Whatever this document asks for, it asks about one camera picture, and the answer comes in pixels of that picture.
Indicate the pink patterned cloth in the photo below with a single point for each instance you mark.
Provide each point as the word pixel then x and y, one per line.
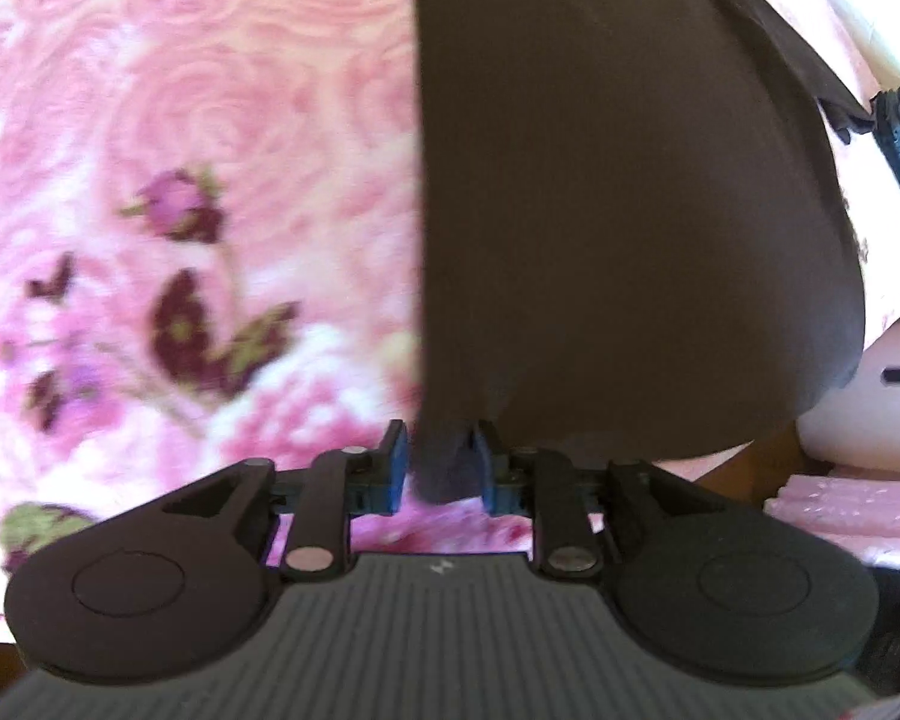
pixel 847 506

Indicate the wooden bed frame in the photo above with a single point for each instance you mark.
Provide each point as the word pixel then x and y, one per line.
pixel 750 469

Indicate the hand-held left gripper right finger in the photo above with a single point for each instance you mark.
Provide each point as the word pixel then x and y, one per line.
pixel 489 476

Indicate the pink floral blanket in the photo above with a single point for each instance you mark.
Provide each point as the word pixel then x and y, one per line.
pixel 195 90

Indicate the white pillow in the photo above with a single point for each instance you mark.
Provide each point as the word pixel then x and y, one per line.
pixel 870 420

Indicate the dark brown garment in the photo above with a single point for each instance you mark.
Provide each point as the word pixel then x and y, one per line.
pixel 607 202

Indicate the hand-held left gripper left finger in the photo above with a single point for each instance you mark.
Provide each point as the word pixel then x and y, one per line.
pixel 395 469

